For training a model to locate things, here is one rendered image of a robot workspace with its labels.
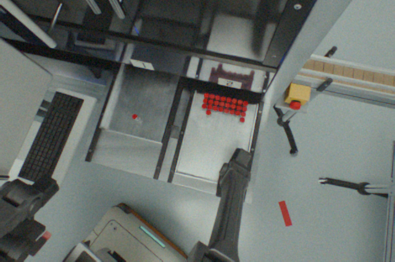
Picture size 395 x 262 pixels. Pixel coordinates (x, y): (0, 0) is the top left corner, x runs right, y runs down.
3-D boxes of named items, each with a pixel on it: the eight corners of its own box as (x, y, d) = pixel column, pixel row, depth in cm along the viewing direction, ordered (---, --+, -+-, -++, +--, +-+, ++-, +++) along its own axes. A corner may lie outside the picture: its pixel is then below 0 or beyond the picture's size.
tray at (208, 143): (195, 92, 118) (195, 90, 115) (257, 105, 115) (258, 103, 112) (175, 173, 110) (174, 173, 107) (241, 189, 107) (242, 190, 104)
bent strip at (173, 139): (173, 128, 115) (171, 125, 109) (180, 129, 114) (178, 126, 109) (164, 162, 111) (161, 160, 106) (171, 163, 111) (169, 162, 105)
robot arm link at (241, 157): (221, 170, 81) (247, 186, 80) (239, 138, 85) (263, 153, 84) (213, 176, 92) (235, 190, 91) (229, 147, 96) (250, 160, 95)
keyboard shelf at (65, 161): (44, 83, 134) (41, 81, 131) (98, 99, 130) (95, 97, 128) (1, 176, 123) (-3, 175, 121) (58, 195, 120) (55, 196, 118)
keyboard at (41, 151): (57, 91, 129) (54, 89, 127) (84, 99, 128) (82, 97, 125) (18, 177, 120) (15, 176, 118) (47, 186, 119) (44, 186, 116)
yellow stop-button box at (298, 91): (286, 84, 109) (291, 78, 102) (305, 88, 108) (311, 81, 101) (283, 103, 107) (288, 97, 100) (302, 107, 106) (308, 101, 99)
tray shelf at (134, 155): (118, 55, 126) (116, 53, 125) (273, 88, 119) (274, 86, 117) (81, 160, 115) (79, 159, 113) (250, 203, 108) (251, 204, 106)
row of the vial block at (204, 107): (202, 105, 116) (202, 102, 112) (245, 115, 114) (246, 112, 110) (201, 110, 116) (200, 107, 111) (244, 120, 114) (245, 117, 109)
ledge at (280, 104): (280, 76, 120) (281, 75, 118) (311, 83, 119) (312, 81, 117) (274, 107, 117) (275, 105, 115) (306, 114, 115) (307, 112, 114)
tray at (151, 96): (127, 55, 124) (124, 52, 121) (184, 67, 121) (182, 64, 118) (102, 129, 116) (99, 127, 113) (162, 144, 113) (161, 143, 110)
